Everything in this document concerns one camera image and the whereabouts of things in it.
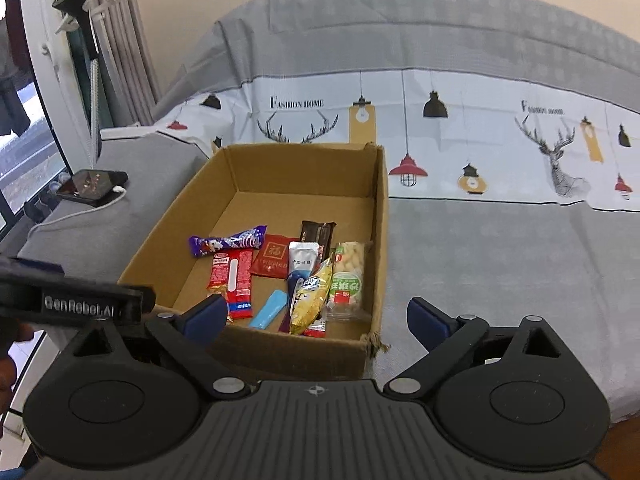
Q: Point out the green peanut snack bag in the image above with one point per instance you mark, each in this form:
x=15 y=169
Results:
x=346 y=294

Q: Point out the light blue snack bar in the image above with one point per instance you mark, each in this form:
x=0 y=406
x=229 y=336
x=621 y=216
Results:
x=276 y=302

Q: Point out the silver purple snack pouch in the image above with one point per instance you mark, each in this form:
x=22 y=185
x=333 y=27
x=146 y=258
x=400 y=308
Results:
x=302 y=259

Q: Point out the black smartphone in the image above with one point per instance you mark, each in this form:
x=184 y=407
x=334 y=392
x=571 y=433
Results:
x=93 y=187

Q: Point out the yellow snack packet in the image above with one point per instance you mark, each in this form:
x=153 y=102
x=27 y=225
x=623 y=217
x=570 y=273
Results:
x=310 y=298

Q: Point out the black white floor lamp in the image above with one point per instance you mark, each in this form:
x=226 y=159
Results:
x=78 y=15

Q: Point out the dark brown snack bar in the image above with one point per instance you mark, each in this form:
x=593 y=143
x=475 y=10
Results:
x=320 y=233

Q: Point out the red white wafer pack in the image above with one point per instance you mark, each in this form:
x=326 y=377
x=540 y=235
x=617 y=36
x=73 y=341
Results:
x=230 y=277

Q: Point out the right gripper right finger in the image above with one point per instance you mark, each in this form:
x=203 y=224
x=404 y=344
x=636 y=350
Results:
x=450 y=343

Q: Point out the white deer print cloth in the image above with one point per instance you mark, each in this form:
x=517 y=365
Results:
x=445 y=135

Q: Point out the red square snack packet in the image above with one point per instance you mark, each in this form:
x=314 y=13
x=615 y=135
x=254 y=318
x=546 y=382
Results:
x=272 y=258

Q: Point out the cardboard box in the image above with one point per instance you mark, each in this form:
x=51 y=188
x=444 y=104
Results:
x=279 y=186

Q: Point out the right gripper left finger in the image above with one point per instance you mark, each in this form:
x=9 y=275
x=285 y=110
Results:
x=184 y=339

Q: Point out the grey sofa cover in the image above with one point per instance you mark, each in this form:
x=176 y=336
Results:
x=575 y=265

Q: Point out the purple chocolate bar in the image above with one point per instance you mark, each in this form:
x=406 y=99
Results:
x=204 y=246

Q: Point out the person left hand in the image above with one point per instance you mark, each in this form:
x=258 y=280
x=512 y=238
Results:
x=8 y=372

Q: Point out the grey curtain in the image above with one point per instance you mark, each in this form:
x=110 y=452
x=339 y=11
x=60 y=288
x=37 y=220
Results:
x=127 y=88

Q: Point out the thin red snack stick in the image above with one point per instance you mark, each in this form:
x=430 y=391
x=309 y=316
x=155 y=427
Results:
x=317 y=328

